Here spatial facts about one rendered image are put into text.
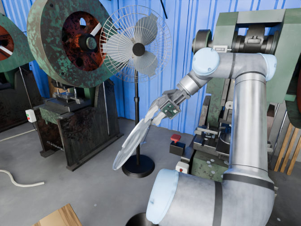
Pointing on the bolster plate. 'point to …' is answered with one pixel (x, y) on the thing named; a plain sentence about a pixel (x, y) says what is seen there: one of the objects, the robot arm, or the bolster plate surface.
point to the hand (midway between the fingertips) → (148, 120)
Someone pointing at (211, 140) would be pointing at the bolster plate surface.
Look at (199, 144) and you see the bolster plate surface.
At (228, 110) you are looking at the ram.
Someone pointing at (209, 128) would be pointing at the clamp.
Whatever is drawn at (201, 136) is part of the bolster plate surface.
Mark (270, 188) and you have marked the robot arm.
